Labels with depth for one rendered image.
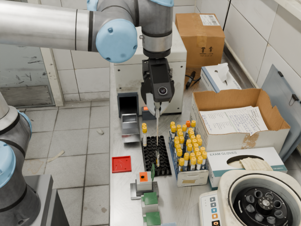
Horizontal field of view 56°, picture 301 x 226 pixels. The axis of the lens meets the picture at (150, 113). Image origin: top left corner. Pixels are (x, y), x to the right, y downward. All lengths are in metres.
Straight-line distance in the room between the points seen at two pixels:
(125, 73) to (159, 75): 0.39
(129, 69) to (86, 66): 1.54
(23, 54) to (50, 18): 2.05
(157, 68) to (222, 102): 0.52
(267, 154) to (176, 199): 0.34
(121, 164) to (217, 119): 0.41
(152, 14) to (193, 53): 0.88
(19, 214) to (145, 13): 0.61
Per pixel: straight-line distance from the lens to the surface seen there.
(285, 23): 1.21
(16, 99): 2.86
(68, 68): 2.64
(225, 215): 0.82
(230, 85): 1.36
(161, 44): 0.70
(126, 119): 1.14
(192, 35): 1.49
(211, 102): 1.18
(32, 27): 0.54
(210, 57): 1.55
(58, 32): 0.54
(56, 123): 2.64
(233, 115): 1.18
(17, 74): 2.70
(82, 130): 2.50
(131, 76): 1.10
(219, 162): 0.98
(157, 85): 0.70
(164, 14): 0.67
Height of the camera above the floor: 1.67
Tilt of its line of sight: 40 degrees down
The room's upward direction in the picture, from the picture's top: straight up
